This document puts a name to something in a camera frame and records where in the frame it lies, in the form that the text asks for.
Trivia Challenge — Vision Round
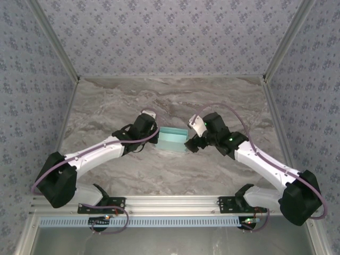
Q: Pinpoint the slotted white cable duct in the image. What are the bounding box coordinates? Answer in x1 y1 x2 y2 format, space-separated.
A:
39 216 242 228

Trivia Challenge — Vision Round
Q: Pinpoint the aluminium mounting rail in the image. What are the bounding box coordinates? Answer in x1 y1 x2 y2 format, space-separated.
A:
29 195 269 215

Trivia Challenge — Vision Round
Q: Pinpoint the light blue paper box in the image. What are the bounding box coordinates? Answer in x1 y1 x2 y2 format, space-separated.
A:
156 126 190 154

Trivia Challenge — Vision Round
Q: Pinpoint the grey metal sheet panel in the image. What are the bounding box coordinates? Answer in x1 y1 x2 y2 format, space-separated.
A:
15 215 330 255

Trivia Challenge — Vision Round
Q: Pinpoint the aluminium side rail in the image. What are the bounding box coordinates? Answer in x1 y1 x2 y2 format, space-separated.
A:
261 76 301 172
41 79 81 196

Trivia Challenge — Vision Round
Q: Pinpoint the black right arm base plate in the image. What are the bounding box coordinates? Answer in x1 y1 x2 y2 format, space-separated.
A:
218 195 268 215

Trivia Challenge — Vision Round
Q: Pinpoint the aluminium frame post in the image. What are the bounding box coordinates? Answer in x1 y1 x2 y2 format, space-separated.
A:
28 0 81 82
262 0 317 81

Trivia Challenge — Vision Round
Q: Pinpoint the small controller board with LED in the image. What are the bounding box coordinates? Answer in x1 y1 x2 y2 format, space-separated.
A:
239 216 260 230
88 215 112 227

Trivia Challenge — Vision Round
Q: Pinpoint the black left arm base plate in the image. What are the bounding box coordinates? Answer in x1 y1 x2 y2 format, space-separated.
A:
76 195 126 215

